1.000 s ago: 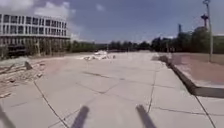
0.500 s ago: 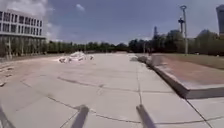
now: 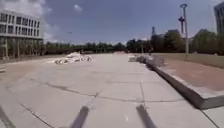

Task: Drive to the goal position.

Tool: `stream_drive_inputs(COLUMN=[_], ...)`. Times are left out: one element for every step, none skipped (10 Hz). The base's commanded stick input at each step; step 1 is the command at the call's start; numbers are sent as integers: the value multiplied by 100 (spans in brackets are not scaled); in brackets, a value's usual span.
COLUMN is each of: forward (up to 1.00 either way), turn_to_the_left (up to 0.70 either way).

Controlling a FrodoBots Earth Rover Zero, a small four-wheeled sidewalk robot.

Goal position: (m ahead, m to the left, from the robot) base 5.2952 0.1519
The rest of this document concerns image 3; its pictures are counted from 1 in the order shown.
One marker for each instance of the grey stone slab plaza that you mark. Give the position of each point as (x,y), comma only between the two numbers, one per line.
(110,83)

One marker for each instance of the raised reddish bed with kerb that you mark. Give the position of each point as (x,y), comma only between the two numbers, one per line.
(196,75)

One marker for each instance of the white multi-storey building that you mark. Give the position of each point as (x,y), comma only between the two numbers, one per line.
(20,26)

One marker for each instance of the dark tall building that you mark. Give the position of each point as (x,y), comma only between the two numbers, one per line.
(220,16)

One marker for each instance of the row of trees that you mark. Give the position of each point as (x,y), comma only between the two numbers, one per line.
(166,41)

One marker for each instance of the tall lamp pole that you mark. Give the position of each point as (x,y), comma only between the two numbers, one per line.
(185,33)

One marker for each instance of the pile of grey rubble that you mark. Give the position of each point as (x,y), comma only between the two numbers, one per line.
(143,59)

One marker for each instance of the robot's own part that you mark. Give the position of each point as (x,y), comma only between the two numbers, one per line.
(145,116)
(80,117)

